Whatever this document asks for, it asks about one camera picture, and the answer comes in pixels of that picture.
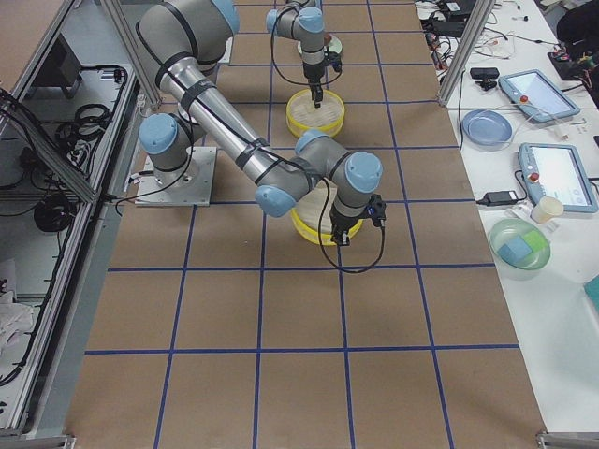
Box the paper cup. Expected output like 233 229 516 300
530 196 564 225

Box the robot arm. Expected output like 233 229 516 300
266 1 326 109
135 1 386 246

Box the light green plate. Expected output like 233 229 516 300
324 34 343 55

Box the lower teach pendant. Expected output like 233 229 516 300
518 143 598 213

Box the teach pendant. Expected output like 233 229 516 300
518 143 598 213
498 69 580 123

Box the blue plate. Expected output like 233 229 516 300
461 109 513 150

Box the upper teach pendant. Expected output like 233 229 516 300
498 69 580 123

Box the aluminium frame post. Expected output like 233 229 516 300
438 0 494 107

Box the black power adapter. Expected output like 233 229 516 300
475 190 527 207

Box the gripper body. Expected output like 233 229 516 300
303 65 326 101
329 206 363 244

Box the yellow bamboo steamer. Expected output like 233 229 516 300
290 180 338 246
285 89 345 138

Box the green bowl with sponges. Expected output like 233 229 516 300
489 218 551 270

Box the black webcam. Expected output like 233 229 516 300
470 67 500 92

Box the crumpled white cloth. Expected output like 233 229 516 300
0 261 35 356

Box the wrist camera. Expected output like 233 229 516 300
366 194 387 228
325 51 343 74

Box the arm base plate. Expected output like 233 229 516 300
134 147 217 207

